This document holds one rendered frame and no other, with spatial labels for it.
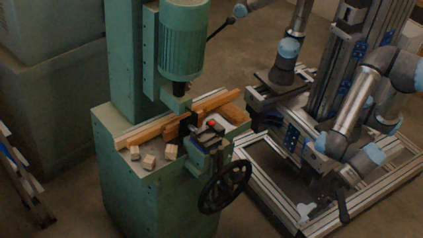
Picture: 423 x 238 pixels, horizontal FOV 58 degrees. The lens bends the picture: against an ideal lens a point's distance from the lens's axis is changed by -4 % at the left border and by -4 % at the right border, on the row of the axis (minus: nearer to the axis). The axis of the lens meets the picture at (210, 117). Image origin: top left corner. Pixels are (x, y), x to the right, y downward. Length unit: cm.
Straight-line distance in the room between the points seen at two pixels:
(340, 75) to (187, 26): 95
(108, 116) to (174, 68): 59
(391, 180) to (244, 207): 98
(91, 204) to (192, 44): 149
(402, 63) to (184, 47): 78
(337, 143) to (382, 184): 136
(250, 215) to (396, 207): 105
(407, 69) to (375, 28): 46
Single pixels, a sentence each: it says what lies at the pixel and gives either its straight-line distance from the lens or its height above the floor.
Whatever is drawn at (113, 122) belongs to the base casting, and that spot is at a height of 80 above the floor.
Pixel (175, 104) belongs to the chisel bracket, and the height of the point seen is 105.
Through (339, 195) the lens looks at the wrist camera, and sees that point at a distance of 134.
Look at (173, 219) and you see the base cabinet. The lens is 194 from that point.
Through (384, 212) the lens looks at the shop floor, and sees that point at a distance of 294.
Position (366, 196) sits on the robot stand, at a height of 23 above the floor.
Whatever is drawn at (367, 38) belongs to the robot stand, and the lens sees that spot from 201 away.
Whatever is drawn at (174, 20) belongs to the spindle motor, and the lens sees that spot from 136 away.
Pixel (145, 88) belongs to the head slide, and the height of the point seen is 104.
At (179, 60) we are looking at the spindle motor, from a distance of 144.
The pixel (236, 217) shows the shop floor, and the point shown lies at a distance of 256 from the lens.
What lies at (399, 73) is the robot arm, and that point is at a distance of 155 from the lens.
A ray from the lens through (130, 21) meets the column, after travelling 156.
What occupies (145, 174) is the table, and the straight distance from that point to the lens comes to 155.
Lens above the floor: 209
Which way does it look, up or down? 42 degrees down
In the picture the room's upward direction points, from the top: 8 degrees clockwise
